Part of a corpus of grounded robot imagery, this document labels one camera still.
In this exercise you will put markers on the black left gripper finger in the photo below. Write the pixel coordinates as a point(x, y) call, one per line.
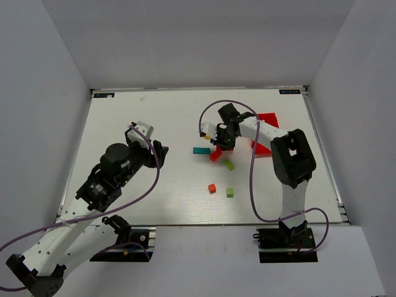
point(157, 148)
point(161, 160)

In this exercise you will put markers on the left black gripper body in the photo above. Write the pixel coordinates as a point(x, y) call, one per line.
point(151, 154)

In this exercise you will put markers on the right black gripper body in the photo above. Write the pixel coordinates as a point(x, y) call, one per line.
point(223, 140)

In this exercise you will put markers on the red rectangular wood block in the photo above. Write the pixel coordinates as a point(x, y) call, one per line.
point(214, 156)

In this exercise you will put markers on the teal long wood block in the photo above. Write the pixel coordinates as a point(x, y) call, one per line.
point(201, 151)

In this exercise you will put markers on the red plastic bin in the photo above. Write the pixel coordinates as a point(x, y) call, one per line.
point(264, 151)

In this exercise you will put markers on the red arch wood block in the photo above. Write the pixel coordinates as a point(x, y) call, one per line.
point(227, 151)

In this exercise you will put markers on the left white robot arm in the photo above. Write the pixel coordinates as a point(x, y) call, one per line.
point(38, 268)

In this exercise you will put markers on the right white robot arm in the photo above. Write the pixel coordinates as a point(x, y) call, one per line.
point(292, 159)

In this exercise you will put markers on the green rectangular wood block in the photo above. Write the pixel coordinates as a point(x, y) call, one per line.
point(229, 165)

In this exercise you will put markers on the red cube wood block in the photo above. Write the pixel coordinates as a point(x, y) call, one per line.
point(212, 188)

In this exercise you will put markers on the green cube wood block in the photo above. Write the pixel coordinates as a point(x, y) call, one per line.
point(229, 192)

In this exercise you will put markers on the dark table corner label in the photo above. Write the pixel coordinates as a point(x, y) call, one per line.
point(289, 91)

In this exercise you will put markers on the left table corner label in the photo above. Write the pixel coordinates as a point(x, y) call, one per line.
point(103, 95)

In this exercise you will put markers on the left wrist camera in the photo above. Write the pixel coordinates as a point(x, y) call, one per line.
point(143, 129)

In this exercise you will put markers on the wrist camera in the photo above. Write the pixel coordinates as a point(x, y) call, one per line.
point(143, 129)
point(207, 128)

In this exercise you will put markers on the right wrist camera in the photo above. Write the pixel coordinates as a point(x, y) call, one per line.
point(207, 128)

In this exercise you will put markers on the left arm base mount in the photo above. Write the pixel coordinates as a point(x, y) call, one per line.
point(132, 244)

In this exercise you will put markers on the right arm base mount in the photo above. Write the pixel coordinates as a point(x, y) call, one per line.
point(275, 248)

